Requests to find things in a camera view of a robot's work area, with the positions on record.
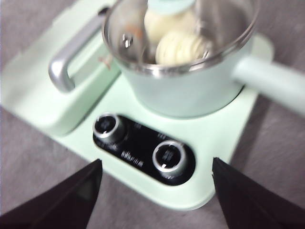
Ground black control panel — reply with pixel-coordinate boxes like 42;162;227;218
92;114;197;186

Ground silver control knob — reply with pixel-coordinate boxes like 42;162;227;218
92;114;126;145
152;140;188;173

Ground ridged white bun green dots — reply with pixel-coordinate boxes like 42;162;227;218
155;31;208;65

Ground glass pot lid green knob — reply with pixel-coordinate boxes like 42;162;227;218
114;0;215;65

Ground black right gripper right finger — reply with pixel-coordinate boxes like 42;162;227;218
212;156;305;229

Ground mint green handled pot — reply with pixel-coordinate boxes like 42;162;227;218
101;0;305;118

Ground plain smooth white bun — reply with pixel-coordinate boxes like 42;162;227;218
144;8;198;46

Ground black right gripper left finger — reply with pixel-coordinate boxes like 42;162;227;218
0;159;103;229

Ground mint green breakfast machine base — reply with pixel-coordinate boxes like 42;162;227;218
0;0;275;211

